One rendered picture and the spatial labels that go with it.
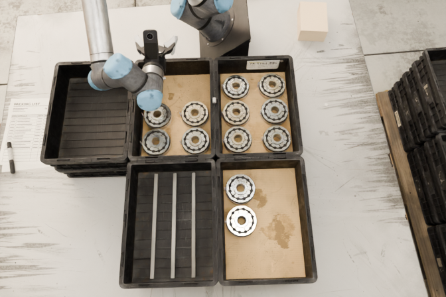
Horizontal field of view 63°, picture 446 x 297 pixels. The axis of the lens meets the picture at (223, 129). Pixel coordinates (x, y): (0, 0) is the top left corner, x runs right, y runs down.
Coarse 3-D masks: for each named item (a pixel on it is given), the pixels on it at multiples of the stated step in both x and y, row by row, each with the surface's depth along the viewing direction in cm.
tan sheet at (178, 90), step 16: (176, 80) 145; (192, 80) 145; (208, 80) 145; (176, 96) 142; (192, 96) 142; (208, 96) 142; (144, 112) 140; (176, 112) 140; (208, 112) 140; (144, 128) 138; (176, 128) 137; (208, 128) 137; (176, 144) 135
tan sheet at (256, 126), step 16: (224, 80) 145; (256, 80) 144; (224, 96) 142; (256, 96) 142; (256, 112) 139; (272, 112) 139; (224, 128) 137; (256, 128) 137; (288, 128) 137; (256, 144) 135
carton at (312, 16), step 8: (304, 8) 164; (312, 8) 164; (320, 8) 164; (304, 16) 162; (312, 16) 162; (320, 16) 162; (304, 24) 161; (312, 24) 161; (320, 24) 161; (304, 32) 161; (312, 32) 161; (320, 32) 160; (304, 40) 166; (312, 40) 166; (320, 40) 166
